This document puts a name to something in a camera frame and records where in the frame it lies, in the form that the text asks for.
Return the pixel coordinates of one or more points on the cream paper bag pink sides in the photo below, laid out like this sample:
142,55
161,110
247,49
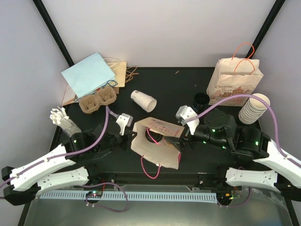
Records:
163,154

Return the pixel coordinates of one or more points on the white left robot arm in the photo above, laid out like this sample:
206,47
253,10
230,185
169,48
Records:
71,163

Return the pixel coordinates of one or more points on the small stack paper cups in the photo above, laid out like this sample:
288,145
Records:
146,102

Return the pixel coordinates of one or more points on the stacked pulp cup carriers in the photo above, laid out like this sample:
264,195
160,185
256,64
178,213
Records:
103,97

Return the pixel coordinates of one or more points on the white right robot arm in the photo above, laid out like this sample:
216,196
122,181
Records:
261,163

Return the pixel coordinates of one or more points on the Cream Bear printed paper bag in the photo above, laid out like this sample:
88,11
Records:
234,76

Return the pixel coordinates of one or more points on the light blue paper bag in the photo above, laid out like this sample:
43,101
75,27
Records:
88,75

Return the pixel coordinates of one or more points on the light blue slotted cable duct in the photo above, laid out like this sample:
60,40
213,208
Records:
130,196

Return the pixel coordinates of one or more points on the patterned flat paper bag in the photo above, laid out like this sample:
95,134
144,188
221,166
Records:
69,97

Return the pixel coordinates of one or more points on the tall stack paper cups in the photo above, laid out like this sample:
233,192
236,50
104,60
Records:
252,110

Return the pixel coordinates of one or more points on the black lid stack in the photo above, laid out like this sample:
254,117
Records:
200,102

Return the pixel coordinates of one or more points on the brown kraft paper bag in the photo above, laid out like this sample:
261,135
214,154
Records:
123,73

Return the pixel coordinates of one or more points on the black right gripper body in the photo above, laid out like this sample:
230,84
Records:
186,136

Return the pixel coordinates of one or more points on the black coffee cup lid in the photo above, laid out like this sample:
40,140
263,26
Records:
153,137

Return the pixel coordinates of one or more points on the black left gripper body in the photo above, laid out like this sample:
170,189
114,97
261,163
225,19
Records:
125,145

